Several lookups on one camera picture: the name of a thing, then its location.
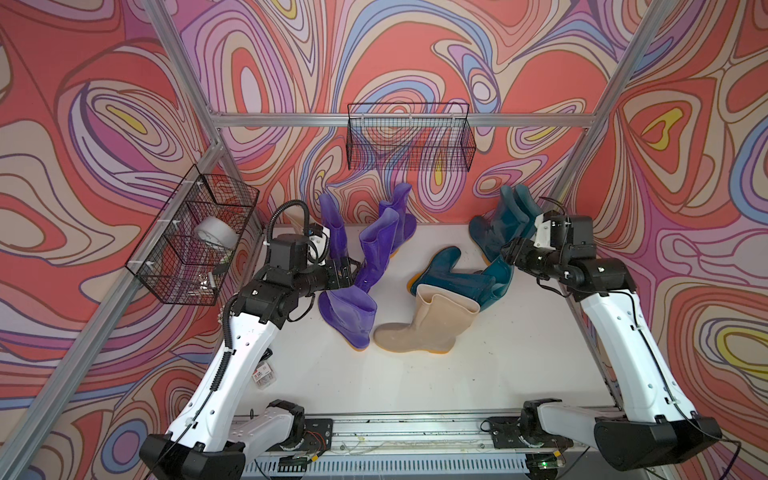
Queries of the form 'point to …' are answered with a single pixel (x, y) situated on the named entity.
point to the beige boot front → (439, 318)
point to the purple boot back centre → (407, 223)
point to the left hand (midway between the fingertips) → (351, 267)
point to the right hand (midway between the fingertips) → (509, 261)
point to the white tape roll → (216, 231)
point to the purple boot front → (350, 312)
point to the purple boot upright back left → (335, 225)
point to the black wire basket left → (188, 248)
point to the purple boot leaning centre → (377, 241)
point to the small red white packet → (264, 376)
